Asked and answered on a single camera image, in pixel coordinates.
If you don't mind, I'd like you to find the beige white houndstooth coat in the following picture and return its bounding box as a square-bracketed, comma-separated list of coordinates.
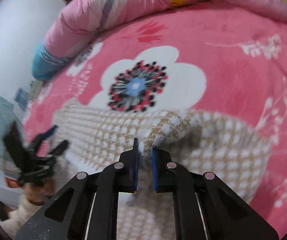
[51, 99, 271, 239]

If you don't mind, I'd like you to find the person's left hand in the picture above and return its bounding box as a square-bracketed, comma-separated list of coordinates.
[23, 178, 56, 206]

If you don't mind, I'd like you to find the blue patterned bag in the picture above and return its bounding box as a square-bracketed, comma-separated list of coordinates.
[14, 87, 31, 111]

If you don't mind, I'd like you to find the green patterned mat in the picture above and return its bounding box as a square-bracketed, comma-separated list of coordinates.
[30, 80, 44, 98]

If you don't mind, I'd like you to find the pink and blue duvet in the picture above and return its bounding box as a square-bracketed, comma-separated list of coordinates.
[31, 0, 287, 81]

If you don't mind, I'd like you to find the pink floral bed blanket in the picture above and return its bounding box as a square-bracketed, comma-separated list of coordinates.
[24, 3, 287, 236]

